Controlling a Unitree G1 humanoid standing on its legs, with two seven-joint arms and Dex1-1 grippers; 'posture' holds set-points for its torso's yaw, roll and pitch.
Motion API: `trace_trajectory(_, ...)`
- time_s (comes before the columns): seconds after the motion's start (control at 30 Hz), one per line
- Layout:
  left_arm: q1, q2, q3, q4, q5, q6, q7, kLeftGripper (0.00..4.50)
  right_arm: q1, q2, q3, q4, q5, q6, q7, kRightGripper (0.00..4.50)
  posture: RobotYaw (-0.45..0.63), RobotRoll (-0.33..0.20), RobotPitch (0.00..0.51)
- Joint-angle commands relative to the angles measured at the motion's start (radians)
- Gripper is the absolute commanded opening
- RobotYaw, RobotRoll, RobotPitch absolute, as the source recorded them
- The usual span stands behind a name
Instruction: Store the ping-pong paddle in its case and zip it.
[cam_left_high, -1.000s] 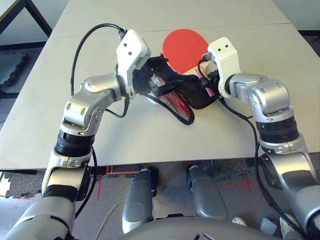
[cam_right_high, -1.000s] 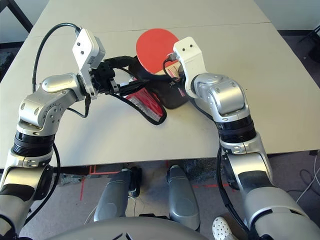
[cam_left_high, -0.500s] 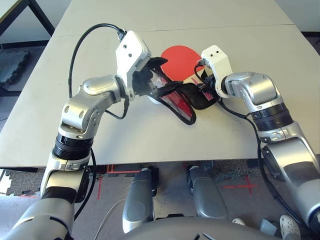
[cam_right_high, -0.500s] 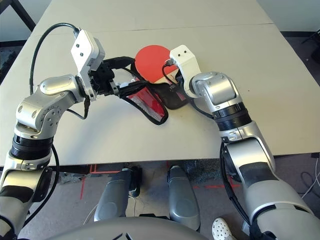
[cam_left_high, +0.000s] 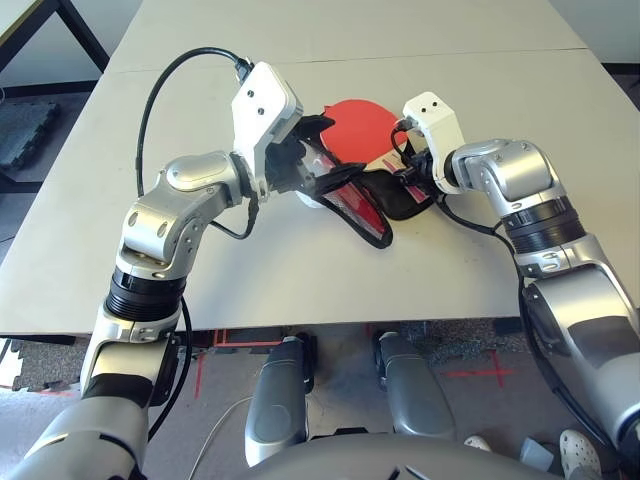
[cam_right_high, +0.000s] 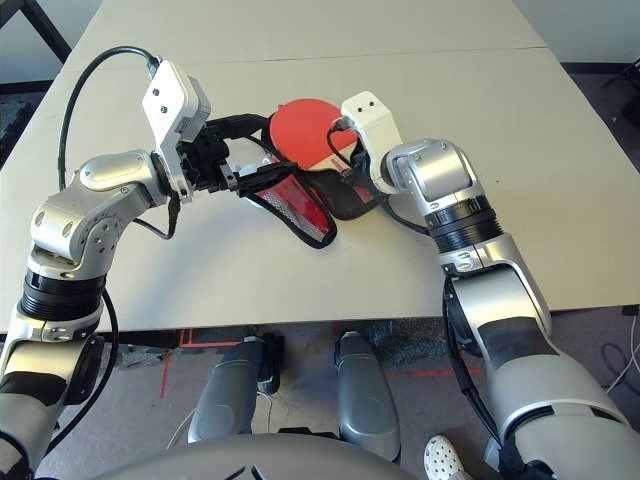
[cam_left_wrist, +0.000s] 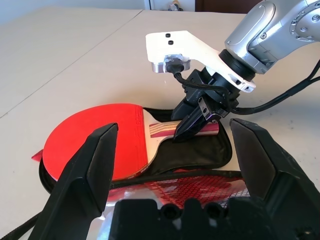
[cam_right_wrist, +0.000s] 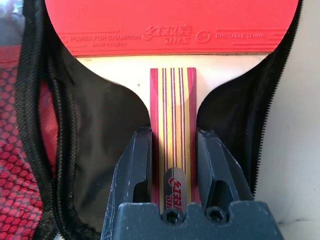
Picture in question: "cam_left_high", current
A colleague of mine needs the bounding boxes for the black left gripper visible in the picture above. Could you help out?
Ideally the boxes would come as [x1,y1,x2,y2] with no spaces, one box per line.
[263,122,331,196]

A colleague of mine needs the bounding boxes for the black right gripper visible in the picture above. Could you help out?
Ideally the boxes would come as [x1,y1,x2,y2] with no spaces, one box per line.
[398,134,440,190]

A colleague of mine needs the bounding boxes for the red ping-pong paddle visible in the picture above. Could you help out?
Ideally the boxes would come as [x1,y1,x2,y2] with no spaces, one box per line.
[319,98,426,201]

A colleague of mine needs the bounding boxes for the black red paddle case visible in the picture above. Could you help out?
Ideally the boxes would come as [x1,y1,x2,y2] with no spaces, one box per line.
[294,102,436,250]

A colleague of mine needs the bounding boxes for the grey robot right leg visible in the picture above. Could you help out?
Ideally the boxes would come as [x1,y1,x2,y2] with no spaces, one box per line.
[374,330,454,436]

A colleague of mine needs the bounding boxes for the grey robot leg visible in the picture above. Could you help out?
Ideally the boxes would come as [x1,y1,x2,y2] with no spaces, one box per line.
[374,330,454,436]
[245,335,319,469]

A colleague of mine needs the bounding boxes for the grey robot left leg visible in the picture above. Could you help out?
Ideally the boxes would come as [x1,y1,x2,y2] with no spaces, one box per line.
[245,335,319,469]

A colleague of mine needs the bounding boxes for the black foam floor mat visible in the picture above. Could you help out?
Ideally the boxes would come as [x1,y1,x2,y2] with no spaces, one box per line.
[0,97,62,174]
[0,335,96,396]

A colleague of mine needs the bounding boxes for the grey robot torso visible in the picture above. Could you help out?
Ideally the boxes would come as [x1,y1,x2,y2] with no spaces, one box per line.
[244,434,561,480]

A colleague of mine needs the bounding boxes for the small grey box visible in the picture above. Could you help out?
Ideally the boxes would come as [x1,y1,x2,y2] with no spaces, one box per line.
[519,437,554,474]

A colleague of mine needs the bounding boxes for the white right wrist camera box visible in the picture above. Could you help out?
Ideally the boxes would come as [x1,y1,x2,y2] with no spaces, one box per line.
[402,91,469,195]

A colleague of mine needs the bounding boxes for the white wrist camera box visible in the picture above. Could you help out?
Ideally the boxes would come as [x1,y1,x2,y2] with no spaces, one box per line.
[231,61,305,195]
[402,91,469,195]

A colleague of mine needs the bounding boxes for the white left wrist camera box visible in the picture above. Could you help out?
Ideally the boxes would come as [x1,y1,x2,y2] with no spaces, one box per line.
[231,61,305,195]

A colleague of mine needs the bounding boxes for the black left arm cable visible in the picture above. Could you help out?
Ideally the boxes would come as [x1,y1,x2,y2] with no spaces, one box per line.
[135,47,261,446]

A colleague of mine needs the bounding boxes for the black frame side table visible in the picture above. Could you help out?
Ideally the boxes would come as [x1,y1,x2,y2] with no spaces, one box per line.
[0,0,110,76]

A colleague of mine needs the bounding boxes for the white floor cable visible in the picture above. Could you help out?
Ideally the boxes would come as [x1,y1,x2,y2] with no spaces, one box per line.
[189,397,251,480]

